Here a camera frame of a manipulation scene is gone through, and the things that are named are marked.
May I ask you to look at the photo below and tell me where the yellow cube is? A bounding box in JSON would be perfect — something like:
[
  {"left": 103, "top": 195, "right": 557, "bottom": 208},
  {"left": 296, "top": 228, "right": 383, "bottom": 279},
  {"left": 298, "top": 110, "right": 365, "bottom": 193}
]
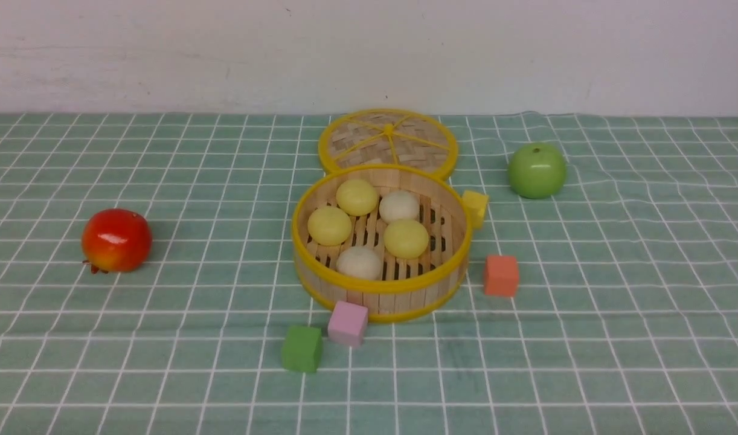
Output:
[{"left": 462, "top": 190, "right": 489, "bottom": 230}]

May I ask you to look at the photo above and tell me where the green cube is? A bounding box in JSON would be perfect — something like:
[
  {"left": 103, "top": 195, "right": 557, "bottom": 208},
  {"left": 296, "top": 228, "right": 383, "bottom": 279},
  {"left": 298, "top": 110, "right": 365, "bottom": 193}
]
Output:
[{"left": 281, "top": 324, "right": 323, "bottom": 373}]

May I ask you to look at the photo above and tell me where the orange cube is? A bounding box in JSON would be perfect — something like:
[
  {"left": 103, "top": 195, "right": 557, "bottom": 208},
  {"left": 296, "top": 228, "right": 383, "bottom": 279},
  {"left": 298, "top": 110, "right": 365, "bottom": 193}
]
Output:
[{"left": 483, "top": 254, "right": 520, "bottom": 298}]

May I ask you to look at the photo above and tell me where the green apple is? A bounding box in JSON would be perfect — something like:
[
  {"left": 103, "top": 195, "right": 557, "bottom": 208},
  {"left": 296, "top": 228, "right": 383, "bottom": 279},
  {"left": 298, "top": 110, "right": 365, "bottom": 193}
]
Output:
[{"left": 507, "top": 141, "right": 567, "bottom": 200}]

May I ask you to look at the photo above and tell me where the yellow bun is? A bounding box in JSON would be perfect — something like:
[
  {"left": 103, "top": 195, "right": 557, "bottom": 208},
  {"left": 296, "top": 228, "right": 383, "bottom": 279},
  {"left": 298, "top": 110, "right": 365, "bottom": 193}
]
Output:
[
  {"left": 336, "top": 178, "right": 379, "bottom": 217},
  {"left": 383, "top": 219, "right": 430, "bottom": 260},
  {"left": 307, "top": 206, "right": 353, "bottom": 246}
]

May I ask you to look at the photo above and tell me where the bamboo steamer tray yellow rim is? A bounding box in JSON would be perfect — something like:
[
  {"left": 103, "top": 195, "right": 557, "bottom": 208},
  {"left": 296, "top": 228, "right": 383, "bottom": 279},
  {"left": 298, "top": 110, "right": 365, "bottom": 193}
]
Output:
[{"left": 290, "top": 164, "right": 473, "bottom": 323}]

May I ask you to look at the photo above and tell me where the white bun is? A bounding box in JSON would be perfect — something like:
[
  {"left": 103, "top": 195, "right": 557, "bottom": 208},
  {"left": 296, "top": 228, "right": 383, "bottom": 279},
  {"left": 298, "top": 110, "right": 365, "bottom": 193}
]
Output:
[
  {"left": 336, "top": 246, "right": 383, "bottom": 280},
  {"left": 378, "top": 190, "right": 420, "bottom": 224}
]

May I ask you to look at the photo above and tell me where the pink cube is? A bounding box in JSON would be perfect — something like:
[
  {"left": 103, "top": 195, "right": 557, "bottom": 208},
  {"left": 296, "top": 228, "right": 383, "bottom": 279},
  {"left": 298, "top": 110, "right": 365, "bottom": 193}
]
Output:
[{"left": 327, "top": 301, "right": 368, "bottom": 347}]

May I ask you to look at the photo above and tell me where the red pomegranate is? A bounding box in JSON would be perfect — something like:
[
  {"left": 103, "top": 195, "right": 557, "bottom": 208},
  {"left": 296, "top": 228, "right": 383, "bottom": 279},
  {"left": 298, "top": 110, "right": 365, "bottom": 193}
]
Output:
[{"left": 81, "top": 208, "right": 153, "bottom": 274}]

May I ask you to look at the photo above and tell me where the woven bamboo steamer lid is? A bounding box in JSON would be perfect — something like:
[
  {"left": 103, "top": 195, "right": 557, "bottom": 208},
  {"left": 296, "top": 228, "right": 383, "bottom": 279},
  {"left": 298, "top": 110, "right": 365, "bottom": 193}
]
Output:
[{"left": 318, "top": 108, "right": 458, "bottom": 181}]

